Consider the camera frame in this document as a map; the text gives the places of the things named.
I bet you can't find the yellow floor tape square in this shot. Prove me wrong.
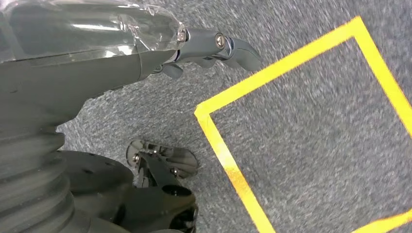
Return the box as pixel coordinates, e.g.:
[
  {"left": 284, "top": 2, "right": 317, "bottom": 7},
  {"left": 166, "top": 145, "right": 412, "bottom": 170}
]
[{"left": 194, "top": 16, "right": 412, "bottom": 233}]

